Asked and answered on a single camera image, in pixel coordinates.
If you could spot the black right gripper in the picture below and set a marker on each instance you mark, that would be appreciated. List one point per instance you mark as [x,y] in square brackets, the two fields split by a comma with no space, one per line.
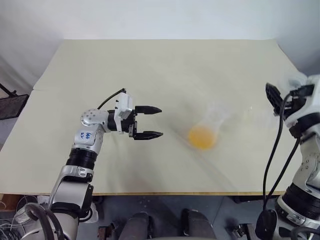
[297,103]

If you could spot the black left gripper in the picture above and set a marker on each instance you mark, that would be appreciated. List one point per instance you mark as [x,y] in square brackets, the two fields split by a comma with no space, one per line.
[130,123]

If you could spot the flask with orange liquid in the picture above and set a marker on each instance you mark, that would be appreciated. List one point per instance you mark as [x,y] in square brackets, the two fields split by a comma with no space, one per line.
[201,137]

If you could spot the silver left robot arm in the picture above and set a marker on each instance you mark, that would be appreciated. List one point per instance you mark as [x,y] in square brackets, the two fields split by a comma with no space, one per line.
[85,140]

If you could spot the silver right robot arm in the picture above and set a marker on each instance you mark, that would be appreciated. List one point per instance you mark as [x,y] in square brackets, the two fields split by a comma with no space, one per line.
[310,165]

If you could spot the crumpled white plastic bag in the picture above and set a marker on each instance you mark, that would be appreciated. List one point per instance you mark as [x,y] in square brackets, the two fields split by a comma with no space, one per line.
[93,212]

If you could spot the black mesh rack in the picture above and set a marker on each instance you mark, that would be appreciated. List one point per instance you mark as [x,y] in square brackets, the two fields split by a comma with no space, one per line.
[12,105]

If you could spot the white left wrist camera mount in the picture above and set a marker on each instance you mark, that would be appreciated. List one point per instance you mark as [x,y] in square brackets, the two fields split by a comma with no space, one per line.
[123,103]

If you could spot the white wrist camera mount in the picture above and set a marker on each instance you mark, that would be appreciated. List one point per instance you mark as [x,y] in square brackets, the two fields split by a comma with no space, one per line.
[123,103]
[315,100]

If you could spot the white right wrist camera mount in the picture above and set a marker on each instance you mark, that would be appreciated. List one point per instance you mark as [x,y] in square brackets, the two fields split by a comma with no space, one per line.
[315,100]

